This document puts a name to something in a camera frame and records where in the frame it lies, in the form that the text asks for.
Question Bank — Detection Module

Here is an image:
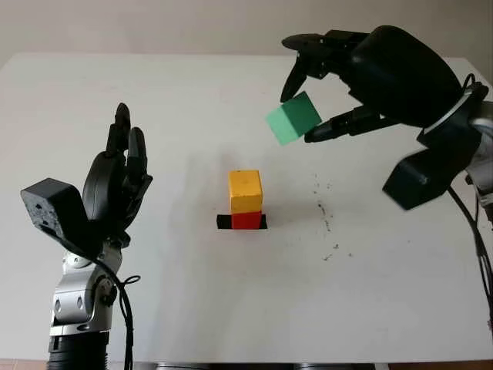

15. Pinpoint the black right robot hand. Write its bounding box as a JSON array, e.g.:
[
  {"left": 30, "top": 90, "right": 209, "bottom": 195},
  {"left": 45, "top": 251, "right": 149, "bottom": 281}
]
[{"left": 280, "top": 25, "right": 463, "bottom": 145}]

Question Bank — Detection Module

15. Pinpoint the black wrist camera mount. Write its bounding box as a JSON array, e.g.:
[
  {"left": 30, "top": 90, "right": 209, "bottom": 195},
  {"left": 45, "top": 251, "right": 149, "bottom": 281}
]
[
  {"left": 381, "top": 84, "right": 490, "bottom": 211},
  {"left": 20, "top": 177, "right": 105, "bottom": 258}
]

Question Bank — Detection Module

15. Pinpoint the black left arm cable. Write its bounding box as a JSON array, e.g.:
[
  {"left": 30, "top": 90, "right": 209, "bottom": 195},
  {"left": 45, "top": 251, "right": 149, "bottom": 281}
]
[{"left": 92, "top": 256, "right": 142, "bottom": 370}]

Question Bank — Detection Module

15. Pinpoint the dark robot torso edge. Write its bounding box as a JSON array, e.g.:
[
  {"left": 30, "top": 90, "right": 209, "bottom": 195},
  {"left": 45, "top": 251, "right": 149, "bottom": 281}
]
[{"left": 153, "top": 362, "right": 390, "bottom": 370}]

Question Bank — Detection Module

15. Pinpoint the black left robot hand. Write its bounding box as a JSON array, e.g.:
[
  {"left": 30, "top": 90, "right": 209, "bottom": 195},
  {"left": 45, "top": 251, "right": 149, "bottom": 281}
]
[{"left": 82, "top": 103, "right": 154, "bottom": 244}]

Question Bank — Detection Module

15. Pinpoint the black tape strip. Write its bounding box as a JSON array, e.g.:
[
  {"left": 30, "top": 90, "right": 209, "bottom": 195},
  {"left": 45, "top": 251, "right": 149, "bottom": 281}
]
[{"left": 216, "top": 213, "right": 270, "bottom": 231}]

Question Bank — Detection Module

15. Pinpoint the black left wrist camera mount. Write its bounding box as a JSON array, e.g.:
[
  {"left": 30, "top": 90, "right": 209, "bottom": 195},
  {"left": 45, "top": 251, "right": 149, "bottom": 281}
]
[{"left": 20, "top": 177, "right": 105, "bottom": 258}]

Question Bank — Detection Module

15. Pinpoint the yellow block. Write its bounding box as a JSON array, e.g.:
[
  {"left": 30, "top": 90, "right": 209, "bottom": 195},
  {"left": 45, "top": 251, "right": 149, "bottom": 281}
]
[{"left": 227, "top": 169, "right": 264, "bottom": 213}]

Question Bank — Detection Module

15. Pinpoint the red block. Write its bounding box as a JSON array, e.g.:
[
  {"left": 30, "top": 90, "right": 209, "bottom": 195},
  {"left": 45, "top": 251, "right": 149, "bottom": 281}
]
[{"left": 230, "top": 210, "right": 263, "bottom": 230}]

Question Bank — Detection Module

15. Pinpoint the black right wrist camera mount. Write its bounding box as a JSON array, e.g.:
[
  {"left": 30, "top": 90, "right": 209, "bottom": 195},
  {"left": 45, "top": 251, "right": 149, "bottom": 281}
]
[{"left": 381, "top": 84, "right": 490, "bottom": 211}]

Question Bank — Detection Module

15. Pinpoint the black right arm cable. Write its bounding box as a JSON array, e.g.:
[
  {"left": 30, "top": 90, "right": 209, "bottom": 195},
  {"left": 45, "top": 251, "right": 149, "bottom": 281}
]
[{"left": 446, "top": 72, "right": 493, "bottom": 313}]

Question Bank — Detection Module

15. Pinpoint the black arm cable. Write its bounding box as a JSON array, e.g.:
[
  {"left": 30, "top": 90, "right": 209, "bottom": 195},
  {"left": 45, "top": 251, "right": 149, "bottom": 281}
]
[
  {"left": 446, "top": 72, "right": 493, "bottom": 313},
  {"left": 92, "top": 256, "right": 142, "bottom": 370}
]

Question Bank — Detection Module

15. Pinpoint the green block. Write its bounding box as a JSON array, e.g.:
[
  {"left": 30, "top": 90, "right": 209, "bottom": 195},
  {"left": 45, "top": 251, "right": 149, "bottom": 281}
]
[{"left": 265, "top": 90, "right": 324, "bottom": 147}]

